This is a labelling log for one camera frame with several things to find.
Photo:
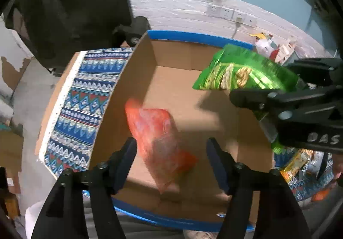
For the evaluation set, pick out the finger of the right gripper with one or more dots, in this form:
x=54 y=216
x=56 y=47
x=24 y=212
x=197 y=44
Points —
x=253 y=99
x=322 y=72

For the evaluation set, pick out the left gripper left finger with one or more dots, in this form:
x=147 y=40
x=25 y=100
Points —
x=62 y=215

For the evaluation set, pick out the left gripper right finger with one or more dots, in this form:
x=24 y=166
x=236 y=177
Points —
x=278 y=216

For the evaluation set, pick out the green snack bag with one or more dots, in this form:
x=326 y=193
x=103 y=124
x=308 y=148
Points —
x=234 y=67

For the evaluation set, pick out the red translucent snack bag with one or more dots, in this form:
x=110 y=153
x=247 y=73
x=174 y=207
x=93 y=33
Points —
x=158 y=143

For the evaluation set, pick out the right hand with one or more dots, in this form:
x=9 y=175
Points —
x=337 y=165

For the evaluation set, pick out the red white paper bag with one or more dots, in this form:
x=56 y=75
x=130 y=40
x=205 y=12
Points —
x=265 y=45

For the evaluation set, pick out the blue patterned tablecloth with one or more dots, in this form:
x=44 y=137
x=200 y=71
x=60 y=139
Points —
x=70 y=144

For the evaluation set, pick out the cardboard box blue rim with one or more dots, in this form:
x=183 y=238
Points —
x=161 y=74

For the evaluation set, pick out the black hanging cloth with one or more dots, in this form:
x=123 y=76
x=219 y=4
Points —
x=55 y=29

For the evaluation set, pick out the white wall socket strip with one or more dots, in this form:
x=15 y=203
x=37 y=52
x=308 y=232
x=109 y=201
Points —
x=231 y=15

